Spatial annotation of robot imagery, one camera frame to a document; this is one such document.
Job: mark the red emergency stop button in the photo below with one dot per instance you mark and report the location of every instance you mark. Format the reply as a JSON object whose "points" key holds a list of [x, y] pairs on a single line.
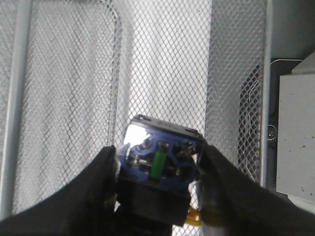
{"points": [[158, 162]]}

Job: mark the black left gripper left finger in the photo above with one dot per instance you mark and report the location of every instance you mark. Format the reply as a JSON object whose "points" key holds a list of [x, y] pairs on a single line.
{"points": [[83, 207]]}

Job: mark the silver mesh tray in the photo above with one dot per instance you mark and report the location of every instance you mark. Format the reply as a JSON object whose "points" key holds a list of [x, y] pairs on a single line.
{"points": [[82, 69]]}

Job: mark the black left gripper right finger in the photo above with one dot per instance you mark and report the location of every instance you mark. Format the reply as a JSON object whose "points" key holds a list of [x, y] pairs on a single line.
{"points": [[233, 205]]}

